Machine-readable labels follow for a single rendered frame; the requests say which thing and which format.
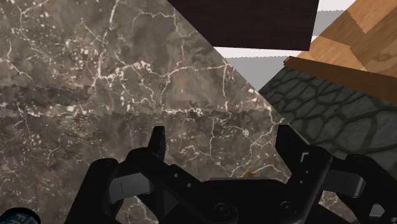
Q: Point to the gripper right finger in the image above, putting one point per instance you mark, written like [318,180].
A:
[313,173]

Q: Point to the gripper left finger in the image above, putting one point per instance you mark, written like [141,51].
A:
[145,173]

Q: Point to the dark teal cylinder with lettering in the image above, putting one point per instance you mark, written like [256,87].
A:
[18,217]

